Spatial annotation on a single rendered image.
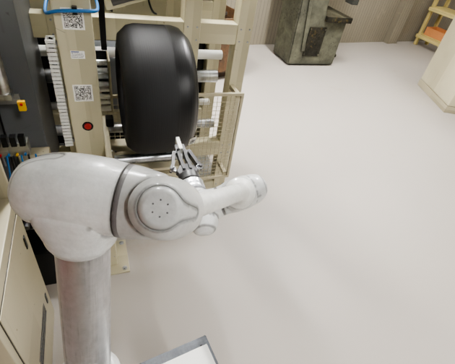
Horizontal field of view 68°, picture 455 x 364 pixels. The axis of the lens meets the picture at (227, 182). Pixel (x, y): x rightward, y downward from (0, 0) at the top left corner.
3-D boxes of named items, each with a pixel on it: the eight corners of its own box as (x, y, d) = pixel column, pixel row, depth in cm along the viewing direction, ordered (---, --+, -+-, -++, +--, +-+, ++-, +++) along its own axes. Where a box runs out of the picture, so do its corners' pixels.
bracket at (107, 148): (107, 176, 157) (106, 159, 151) (102, 131, 185) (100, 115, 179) (115, 176, 159) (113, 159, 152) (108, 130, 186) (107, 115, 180)
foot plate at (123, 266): (85, 280, 208) (84, 278, 207) (84, 246, 227) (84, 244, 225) (130, 271, 217) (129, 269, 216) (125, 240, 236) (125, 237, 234)
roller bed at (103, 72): (76, 113, 185) (67, 60, 166) (76, 101, 195) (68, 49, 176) (113, 113, 192) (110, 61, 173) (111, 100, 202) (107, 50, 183)
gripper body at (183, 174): (203, 175, 120) (196, 157, 126) (180, 178, 118) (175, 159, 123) (201, 188, 126) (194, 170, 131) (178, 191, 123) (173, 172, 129)
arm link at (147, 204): (210, 181, 68) (144, 170, 68) (204, 171, 50) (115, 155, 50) (198, 245, 67) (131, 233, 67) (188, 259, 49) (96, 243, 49)
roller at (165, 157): (112, 167, 160) (111, 160, 156) (111, 160, 162) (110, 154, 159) (184, 161, 171) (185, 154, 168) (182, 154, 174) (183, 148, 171)
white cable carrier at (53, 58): (65, 146, 154) (44, 40, 123) (65, 140, 157) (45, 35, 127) (76, 146, 155) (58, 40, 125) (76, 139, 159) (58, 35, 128)
